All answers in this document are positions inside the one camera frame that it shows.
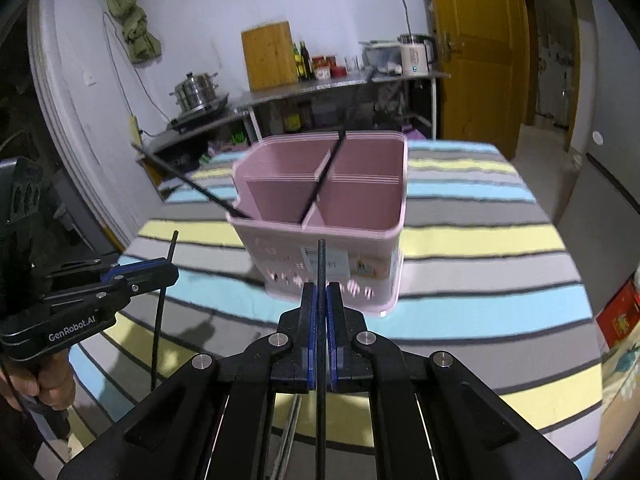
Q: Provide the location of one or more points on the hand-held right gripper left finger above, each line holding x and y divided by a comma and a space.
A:
310, 340

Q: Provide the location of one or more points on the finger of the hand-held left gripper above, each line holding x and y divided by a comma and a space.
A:
132, 266
150, 277

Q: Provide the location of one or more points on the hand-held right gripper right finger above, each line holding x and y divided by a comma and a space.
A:
332, 340

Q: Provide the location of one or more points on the black chopstick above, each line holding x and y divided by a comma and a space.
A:
320, 265
325, 170
190, 185
159, 330

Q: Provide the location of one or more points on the pink plastic utensil holder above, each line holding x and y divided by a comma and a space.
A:
325, 195

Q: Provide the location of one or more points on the person's left hand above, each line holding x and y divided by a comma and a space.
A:
47, 385

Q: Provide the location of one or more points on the low steel table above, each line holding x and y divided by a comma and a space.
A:
170, 147

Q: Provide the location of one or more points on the yellow power strip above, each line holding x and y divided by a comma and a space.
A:
135, 131

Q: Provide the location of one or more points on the black induction cooker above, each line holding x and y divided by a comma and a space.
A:
197, 117

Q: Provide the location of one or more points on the green vegetables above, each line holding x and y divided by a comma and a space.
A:
239, 137

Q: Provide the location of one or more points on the striped tablecloth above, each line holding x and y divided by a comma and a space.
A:
475, 240

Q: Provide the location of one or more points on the stainless steel steamer pot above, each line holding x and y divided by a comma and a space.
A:
200, 91

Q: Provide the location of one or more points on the yellow bottle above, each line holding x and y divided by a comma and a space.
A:
292, 122

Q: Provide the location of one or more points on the green hanging cloth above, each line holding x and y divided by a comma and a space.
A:
132, 20

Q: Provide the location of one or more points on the wooden cutting board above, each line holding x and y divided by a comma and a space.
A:
269, 57

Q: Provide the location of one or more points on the steel kitchen counter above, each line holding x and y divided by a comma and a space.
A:
325, 85

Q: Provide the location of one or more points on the red lidded jar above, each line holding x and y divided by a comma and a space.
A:
332, 64
320, 69

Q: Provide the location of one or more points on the clear drinking glass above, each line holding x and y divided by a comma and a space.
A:
351, 64

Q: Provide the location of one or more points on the clear plastic storage box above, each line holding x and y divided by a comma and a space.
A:
380, 57

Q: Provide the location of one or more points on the red cardboard box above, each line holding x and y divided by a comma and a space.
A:
620, 315

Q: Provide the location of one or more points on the grey refrigerator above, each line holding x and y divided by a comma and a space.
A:
600, 220

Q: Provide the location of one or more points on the white electric kettle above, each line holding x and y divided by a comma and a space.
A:
415, 57

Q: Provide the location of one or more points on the floral printed cloth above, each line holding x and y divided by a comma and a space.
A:
622, 400

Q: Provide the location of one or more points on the yellow wooden door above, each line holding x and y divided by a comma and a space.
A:
480, 60

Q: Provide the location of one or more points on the white wall socket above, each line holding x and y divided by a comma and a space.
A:
90, 77

